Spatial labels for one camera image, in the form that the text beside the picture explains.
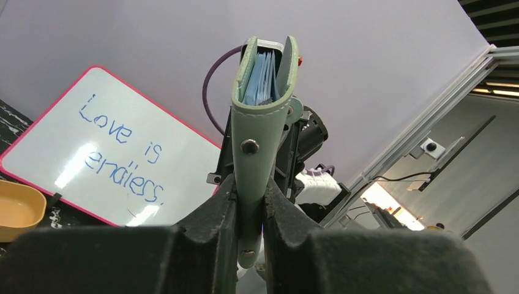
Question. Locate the white board pink frame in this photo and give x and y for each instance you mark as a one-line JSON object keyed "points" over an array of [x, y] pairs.
{"points": [[111, 152]]}

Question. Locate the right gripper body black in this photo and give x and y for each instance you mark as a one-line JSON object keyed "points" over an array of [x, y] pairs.
{"points": [[304, 138]]}

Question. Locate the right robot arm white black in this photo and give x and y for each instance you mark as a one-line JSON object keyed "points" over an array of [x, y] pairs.
{"points": [[313, 190]]}

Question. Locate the tan oval tray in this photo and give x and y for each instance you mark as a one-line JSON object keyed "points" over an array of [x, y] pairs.
{"points": [[22, 209]]}

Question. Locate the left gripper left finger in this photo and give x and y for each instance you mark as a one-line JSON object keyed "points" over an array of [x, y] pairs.
{"points": [[196, 255]]}

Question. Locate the green card holder wallet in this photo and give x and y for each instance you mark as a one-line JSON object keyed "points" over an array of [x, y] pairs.
{"points": [[256, 135]]}

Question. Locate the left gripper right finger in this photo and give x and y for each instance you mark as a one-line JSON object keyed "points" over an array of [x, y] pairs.
{"points": [[304, 257]]}

